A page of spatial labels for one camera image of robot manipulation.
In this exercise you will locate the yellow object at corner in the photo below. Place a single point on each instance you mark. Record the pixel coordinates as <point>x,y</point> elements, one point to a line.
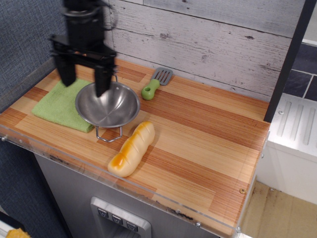
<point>17,233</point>

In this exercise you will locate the toy bread loaf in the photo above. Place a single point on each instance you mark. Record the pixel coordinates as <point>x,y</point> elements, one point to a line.
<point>132,151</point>

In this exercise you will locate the white grooved side unit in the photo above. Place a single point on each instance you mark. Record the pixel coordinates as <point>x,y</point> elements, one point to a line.
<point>289,158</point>

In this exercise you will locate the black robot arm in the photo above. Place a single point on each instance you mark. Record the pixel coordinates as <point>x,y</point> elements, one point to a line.
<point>83,5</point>

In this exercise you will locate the clear acrylic table guard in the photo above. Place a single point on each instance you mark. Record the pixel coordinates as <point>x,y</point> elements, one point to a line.
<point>74,182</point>

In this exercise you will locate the green folded cloth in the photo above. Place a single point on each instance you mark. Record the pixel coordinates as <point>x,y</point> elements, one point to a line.
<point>58,106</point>

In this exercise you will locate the green-handled grey toy spatula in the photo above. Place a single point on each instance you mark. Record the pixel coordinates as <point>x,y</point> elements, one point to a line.
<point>160,77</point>

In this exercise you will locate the right dark vertical post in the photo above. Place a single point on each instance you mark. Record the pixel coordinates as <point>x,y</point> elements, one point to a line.
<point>294,47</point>

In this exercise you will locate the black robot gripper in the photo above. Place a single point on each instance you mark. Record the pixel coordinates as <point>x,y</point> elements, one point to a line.
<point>84,44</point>

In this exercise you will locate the grey cabinet button panel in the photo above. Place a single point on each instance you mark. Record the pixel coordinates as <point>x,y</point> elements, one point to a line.
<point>114,222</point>

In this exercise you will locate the steel two-handled frying pan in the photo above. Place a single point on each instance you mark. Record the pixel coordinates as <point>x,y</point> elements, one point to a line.
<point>116,107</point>

